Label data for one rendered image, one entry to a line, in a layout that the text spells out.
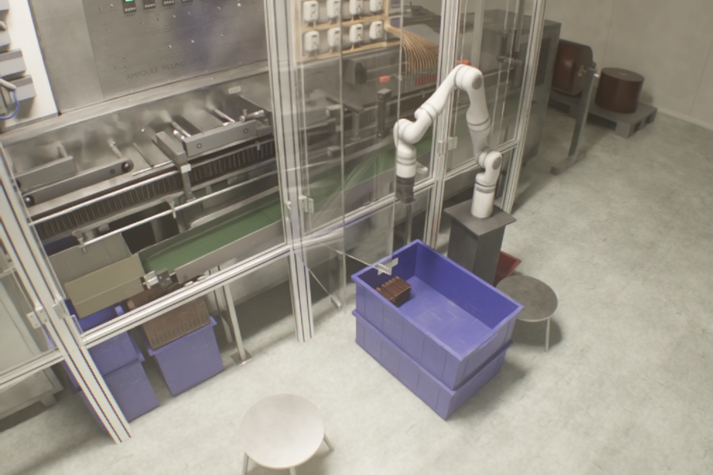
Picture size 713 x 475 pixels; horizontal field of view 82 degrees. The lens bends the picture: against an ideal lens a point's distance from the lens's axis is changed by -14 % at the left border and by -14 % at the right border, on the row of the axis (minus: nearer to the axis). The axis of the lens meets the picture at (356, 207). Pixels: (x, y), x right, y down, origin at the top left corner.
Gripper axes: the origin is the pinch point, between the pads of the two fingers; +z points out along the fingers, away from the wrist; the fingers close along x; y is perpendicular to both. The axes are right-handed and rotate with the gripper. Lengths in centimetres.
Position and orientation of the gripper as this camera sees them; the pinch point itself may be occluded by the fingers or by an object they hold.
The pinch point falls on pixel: (408, 210)
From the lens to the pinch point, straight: 189.6
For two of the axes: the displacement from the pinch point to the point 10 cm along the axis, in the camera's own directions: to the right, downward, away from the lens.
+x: 5.1, 4.7, -7.2
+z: 0.0, 8.4, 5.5
